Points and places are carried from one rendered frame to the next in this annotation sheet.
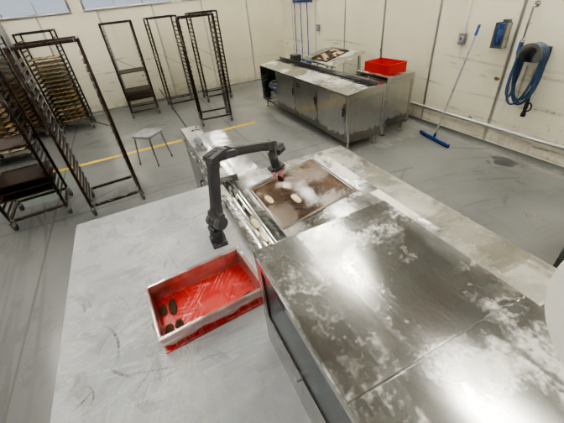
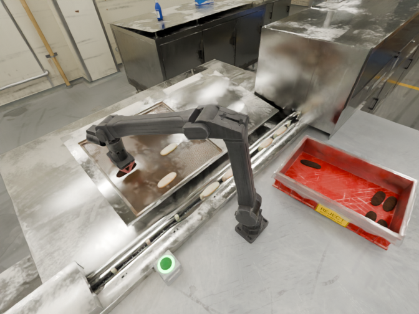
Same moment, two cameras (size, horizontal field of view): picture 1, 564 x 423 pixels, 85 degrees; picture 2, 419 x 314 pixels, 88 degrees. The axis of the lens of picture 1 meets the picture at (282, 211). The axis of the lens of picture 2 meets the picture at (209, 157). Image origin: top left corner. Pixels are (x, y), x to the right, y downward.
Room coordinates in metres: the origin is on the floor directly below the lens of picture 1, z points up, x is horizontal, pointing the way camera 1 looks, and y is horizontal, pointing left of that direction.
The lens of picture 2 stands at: (1.65, 0.71, 1.65)
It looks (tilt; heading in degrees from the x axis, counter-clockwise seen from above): 46 degrees down; 250
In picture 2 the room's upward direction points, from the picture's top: 4 degrees counter-clockwise
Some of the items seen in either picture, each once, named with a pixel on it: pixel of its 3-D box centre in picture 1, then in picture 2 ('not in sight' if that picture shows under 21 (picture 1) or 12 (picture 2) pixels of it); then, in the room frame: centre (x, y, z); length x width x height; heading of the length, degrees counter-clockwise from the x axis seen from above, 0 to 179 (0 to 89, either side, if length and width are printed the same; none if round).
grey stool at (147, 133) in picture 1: (152, 147); not in sight; (4.48, 1.85, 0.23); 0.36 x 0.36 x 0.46; 68
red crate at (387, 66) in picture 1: (384, 65); not in sight; (4.83, -1.75, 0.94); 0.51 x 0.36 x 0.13; 26
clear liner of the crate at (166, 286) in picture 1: (206, 294); (339, 183); (0.94, 0.38, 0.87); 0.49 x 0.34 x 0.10; 117
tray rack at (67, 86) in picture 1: (59, 83); not in sight; (6.61, 4.06, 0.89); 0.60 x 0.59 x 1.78; 111
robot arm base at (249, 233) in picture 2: (216, 235); (252, 222); (1.37, 0.38, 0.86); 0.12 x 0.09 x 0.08; 22
